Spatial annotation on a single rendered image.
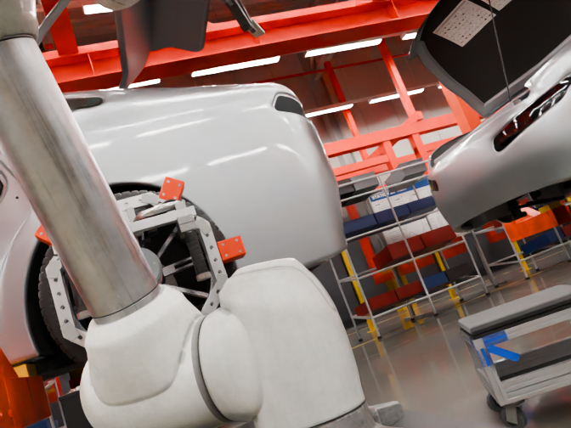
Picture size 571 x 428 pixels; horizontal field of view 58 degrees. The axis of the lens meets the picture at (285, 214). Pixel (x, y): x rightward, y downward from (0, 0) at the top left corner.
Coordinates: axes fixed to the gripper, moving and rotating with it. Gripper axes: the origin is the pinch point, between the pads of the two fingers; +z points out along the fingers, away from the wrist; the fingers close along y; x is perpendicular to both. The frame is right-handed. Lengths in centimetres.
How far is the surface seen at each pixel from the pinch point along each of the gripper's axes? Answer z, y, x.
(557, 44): 294, 94, -125
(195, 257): 17, -55, 42
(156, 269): 16, -55, 55
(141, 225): 10, -42, 54
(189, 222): 17, -44, 41
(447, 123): 872, 294, -24
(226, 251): 42, -49, 45
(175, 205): 17, -37, 45
